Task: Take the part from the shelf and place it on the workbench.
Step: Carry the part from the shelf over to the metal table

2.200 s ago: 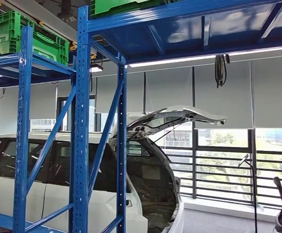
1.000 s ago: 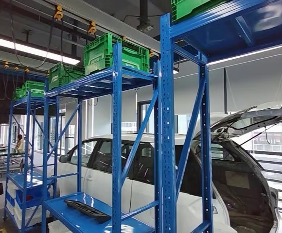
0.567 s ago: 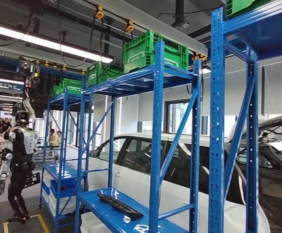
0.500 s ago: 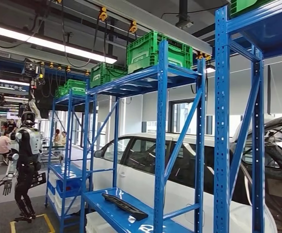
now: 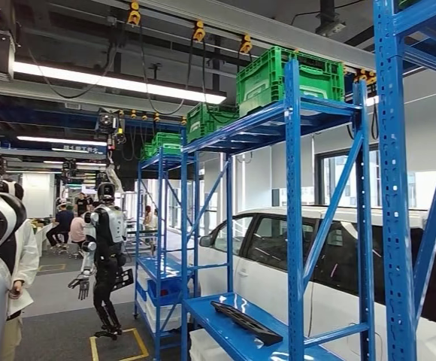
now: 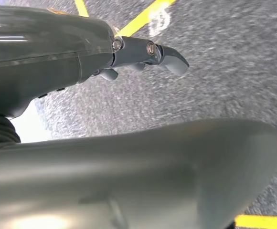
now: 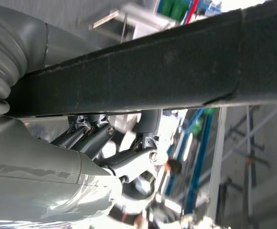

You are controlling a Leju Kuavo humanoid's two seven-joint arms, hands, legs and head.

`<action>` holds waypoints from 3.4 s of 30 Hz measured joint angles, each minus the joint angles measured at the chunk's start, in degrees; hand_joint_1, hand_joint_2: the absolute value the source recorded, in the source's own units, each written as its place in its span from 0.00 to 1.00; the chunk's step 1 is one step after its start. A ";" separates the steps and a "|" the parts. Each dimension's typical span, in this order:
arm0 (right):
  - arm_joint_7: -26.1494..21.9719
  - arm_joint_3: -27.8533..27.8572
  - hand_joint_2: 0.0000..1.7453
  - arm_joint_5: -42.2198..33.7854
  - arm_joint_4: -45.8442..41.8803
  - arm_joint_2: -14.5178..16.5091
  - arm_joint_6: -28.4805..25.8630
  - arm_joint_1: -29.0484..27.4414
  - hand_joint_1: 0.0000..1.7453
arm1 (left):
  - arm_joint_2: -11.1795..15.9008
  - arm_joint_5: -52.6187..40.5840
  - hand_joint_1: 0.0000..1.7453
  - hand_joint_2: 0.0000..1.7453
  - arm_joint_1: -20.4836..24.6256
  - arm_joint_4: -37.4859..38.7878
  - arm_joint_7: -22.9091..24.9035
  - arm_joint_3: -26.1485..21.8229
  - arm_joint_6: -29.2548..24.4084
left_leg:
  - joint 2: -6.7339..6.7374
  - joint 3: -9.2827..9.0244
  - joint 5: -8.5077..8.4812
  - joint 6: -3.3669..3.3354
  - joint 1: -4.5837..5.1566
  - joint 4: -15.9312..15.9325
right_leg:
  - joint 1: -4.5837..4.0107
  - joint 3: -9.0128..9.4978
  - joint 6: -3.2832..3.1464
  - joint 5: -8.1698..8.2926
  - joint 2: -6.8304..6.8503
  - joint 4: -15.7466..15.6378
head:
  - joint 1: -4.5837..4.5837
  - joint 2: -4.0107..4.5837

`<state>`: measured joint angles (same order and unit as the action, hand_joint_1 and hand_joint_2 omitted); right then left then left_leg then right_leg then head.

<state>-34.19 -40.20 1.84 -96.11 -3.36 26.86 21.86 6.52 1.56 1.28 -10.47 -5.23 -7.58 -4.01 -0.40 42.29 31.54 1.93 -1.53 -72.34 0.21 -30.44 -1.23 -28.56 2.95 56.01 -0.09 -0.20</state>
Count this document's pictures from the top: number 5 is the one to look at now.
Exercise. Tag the white car body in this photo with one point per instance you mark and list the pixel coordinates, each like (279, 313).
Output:
(263, 279)

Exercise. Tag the person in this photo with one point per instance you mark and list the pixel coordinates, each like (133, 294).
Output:
(24, 264)
(81, 205)
(78, 230)
(147, 219)
(63, 221)

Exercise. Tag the grey overhead rail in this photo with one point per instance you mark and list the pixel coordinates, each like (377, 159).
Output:
(278, 32)

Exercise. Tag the green plastic crate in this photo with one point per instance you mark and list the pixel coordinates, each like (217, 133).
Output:
(167, 144)
(263, 79)
(147, 152)
(203, 124)

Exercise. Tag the long black trim part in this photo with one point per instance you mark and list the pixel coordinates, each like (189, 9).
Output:
(248, 323)

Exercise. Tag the flat black part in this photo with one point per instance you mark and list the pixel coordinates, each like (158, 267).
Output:
(124, 280)

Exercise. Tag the blue plastic bin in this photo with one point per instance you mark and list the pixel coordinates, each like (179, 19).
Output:
(165, 294)

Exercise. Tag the black overhead hoist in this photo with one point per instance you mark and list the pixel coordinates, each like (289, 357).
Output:
(107, 124)

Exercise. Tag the blue hanging sign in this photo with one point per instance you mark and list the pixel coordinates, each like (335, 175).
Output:
(78, 149)

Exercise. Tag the long ceiling light bar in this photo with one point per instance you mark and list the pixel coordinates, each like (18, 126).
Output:
(60, 141)
(120, 83)

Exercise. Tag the white plastic bin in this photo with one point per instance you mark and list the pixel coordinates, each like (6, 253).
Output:
(154, 314)
(203, 349)

